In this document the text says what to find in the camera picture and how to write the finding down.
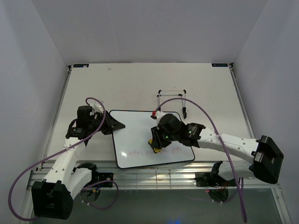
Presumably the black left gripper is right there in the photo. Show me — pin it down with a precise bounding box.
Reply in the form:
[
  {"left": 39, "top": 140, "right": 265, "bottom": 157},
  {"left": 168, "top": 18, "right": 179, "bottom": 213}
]
[{"left": 89, "top": 110, "right": 125, "bottom": 135}]

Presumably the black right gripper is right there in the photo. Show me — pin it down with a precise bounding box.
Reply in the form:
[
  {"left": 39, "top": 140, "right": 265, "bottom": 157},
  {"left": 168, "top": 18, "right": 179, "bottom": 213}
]
[{"left": 150, "top": 125, "right": 179, "bottom": 150}]

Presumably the yellow whiteboard eraser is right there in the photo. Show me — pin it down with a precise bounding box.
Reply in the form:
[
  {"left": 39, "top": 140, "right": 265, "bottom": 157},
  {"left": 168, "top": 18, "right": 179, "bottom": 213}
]
[{"left": 147, "top": 139, "right": 162, "bottom": 154}]

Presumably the black framed whiteboard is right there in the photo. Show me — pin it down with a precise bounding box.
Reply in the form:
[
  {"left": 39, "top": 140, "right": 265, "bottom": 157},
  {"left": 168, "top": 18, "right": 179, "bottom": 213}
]
[{"left": 110, "top": 110, "right": 195, "bottom": 169}]

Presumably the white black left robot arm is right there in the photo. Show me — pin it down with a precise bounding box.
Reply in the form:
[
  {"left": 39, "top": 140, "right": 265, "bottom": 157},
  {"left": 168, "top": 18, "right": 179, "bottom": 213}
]
[{"left": 31, "top": 105, "right": 125, "bottom": 219}]

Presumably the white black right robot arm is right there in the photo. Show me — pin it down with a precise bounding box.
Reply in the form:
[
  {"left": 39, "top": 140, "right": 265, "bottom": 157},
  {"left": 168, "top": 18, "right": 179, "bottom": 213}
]
[{"left": 149, "top": 111, "right": 284, "bottom": 186}]

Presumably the blue corner label left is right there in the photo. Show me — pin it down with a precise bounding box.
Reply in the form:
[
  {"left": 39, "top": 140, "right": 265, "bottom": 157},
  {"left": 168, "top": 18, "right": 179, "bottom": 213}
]
[{"left": 73, "top": 63, "right": 89, "bottom": 68}]

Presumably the blue corner label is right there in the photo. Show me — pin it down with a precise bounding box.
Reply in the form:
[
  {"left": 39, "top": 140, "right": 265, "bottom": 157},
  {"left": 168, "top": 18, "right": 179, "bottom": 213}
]
[
  {"left": 211, "top": 63, "right": 228, "bottom": 67},
  {"left": 73, "top": 63, "right": 89, "bottom": 68}
]

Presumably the blue corner label right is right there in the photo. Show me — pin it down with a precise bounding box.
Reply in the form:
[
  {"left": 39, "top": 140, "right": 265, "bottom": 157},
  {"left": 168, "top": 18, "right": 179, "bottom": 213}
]
[{"left": 211, "top": 63, "right": 228, "bottom": 67}]

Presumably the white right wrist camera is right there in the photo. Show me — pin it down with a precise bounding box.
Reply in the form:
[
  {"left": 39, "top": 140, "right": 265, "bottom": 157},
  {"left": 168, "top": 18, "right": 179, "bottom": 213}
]
[{"left": 151, "top": 111, "right": 165, "bottom": 122}]

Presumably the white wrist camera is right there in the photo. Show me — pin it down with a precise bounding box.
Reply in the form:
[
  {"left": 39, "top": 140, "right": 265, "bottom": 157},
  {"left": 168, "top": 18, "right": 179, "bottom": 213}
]
[
  {"left": 151, "top": 111, "right": 165, "bottom": 122},
  {"left": 90, "top": 101, "right": 104, "bottom": 113}
]

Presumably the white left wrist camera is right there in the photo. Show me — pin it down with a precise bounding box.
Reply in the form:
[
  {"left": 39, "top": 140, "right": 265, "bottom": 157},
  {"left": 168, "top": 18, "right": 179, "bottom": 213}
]
[{"left": 90, "top": 101, "right": 104, "bottom": 113}]

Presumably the white wire whiteboard stand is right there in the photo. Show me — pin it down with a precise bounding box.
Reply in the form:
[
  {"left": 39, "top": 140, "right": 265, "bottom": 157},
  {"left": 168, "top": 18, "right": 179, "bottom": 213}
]
[{"left": 157, "top": 90, "right": 187, "bottom": 119}]

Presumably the aluminium table frame rail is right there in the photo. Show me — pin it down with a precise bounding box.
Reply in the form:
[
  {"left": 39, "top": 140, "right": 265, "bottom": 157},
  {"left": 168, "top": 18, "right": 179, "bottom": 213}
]
[{"left": 21, "top": 63, "right": 292, "bottom": 224}]

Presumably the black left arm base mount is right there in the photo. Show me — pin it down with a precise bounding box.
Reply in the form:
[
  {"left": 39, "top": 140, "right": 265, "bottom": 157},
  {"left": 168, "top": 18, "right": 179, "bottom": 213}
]
[{"left": 90, "top": 172, "right": 114, "bottom": 188}]

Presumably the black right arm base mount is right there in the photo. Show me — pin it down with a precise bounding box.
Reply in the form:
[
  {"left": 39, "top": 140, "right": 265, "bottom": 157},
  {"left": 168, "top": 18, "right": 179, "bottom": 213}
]
[{"left": 194, "top": 161, "right": 238, "bottom": 203}]

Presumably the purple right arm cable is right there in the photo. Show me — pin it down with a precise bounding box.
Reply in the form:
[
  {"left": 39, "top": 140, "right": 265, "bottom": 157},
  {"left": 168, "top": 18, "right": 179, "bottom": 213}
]
[{"left": 153, "top": 98, "right": 248, "bottom": 223}]

